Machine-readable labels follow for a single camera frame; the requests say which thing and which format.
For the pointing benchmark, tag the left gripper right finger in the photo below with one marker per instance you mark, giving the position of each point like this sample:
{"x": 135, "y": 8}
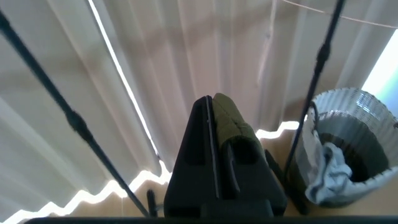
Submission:
{"x": 252, "y": 189}

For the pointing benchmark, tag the beige curtain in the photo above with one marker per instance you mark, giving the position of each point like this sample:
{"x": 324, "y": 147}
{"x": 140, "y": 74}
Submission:
{"x": 186, "y": 46}

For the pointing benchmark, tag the black clothes rack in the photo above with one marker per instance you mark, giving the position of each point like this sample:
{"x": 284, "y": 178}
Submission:
{"x": 76, "y": 121}

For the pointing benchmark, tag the white laundry basket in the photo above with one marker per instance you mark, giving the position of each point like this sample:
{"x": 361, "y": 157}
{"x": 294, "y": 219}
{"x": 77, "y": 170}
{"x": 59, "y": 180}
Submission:
{"x": 367, "y": 105}

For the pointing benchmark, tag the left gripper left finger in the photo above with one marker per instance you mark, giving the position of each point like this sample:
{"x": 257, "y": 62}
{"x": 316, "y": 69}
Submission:
{"x": 189, "y": 180}

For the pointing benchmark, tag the pale grey shorts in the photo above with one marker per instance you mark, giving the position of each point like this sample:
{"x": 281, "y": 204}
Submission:
{"x": 329, "y": 174}

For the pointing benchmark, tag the green printed shirt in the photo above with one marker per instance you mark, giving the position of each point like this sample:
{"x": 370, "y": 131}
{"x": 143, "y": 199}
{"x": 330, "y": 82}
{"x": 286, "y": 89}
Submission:
{"x": 230, "y": 124}

